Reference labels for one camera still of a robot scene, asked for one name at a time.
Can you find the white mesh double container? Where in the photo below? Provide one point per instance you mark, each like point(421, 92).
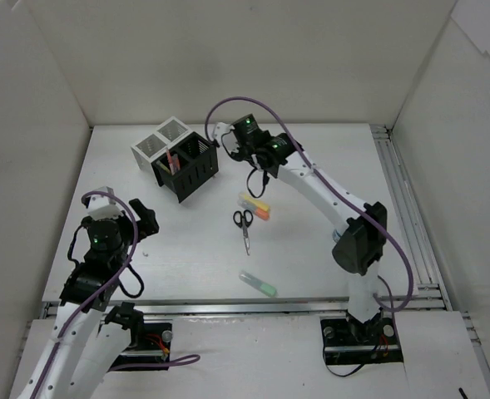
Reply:
point(161, 139)

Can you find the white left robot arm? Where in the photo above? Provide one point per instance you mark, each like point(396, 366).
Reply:
point(88, 335)

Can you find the black mesh double container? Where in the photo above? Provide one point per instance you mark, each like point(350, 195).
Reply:
point(199, 163)

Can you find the aluminium side rail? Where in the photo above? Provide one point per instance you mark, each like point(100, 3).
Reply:
point(418, 247)

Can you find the orange highlighter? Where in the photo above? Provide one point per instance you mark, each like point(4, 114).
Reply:
point(259, 212)

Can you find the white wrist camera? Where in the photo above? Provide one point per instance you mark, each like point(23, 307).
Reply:
point(101, 206)
point(223, 135)

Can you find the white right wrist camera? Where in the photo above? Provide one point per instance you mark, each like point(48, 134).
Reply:
point(223, 135)

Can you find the black handled scissors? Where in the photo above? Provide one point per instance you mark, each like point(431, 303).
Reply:
point(243, 220)

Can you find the green highlighter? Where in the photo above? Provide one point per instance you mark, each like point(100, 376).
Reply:
point(258, 284)

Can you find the red-orange gel pen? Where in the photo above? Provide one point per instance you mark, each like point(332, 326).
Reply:
point(170, 161)

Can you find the purple gel pen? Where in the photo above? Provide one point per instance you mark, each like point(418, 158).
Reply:
point(176, 163)

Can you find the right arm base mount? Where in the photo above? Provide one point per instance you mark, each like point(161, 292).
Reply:
point(347, 342)

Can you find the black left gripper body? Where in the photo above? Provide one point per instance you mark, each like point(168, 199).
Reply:
point(143, 217)

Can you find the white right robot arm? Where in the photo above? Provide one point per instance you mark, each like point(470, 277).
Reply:
point(359, 227)

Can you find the yellow highlighter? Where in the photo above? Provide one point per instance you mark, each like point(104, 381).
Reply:
point(256, 202)

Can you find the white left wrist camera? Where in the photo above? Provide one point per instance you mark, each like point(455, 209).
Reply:
point(101, 206)

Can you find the aluminium front rail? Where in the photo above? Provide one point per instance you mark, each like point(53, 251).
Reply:
point(430, 300)

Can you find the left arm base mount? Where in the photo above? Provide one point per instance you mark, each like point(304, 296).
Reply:
point(151, 351)

